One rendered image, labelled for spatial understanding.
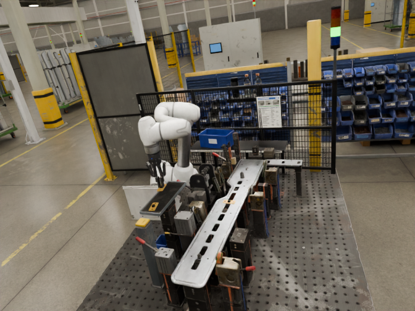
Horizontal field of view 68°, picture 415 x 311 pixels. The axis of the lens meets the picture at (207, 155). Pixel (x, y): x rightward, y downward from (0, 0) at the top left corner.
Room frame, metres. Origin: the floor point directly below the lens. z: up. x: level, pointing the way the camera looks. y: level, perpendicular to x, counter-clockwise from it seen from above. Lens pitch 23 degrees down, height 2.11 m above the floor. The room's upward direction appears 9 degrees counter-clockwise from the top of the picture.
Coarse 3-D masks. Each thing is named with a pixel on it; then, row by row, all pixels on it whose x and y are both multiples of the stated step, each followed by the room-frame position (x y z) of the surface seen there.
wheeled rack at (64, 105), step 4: (48, 60) 10.34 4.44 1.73; (64, 64) 11.41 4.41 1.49; (68, 64) 11.58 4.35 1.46; (44, 68) 10.80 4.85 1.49; (48, 68) 10.61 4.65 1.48; (52, 68) 10.72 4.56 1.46; (52, 72) 10.34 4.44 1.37; (56, 84) 10.34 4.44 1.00; (68, 88) 12.07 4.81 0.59; (76, 96) 11.62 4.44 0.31; (80, 96) 11.67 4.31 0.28; (68, 100) 11.08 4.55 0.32; (72, 100) 10.93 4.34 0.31; (76, 100) 11.04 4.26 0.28; (80, 100) 11.13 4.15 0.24; (60, 104) 10.40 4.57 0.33; (64, 104) 10.36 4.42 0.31; (68, 104) 10.50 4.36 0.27; (72, 104) 10.69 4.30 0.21; (60, 108) 10.37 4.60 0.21; (64, 108) 10.42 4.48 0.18
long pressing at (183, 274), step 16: (240, 160) 2.36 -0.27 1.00; (256, 160) 2.31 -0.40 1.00; (256, 176) 2.04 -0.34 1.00; (240, 192) 1.86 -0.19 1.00; (240, 208) 1.67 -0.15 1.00; (208, 224) 1.55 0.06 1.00; (224, 224) 1.52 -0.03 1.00; (192, 240) 1.42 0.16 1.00; (224, 240) 1.38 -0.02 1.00; (192, 256) 1.29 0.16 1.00; (208, 256) 1.27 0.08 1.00; (176, 272) 1.19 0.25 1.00; (192, 272) 1.17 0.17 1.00; (208, 272) 1.16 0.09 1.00
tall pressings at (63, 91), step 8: (64, 48) 11.64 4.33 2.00; (40, 56) 11.05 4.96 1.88; (48, 56) 11.13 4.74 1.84; (56, 56) 11.41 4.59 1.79; (64, 56) 11.78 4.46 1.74; (48, 64) 10.89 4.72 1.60; (56, 64) 11.24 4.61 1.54; (56, 72) 11.13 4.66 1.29; (72, 72) 11.84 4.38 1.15; (48, 80) 10.97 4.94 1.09; (56, 80) 10.93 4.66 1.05; (72, 80) 11.71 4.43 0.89; (56, 88) 10.85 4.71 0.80; (64, 88) 11.16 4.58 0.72; (56, 96) 10.98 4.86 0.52; (64, 96) 11.12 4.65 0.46; (72, 96) 11.40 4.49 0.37
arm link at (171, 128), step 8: (160, 112) 2.05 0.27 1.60; (168, 112) 2.16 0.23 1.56; (160, 120) 1.94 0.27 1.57; (168, 120) 1.70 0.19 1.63; (176, 120) 1.67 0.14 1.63; (184, 120) 1.67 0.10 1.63; (160, 128) 1.65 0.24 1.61; (168, 128) 1.64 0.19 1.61; (176, 128) 1.63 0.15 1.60; (184, 128) 1.64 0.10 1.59; (168, 136) 1.64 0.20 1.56; (176, 136) 1.64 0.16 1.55; (184, 136) 1.66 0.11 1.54
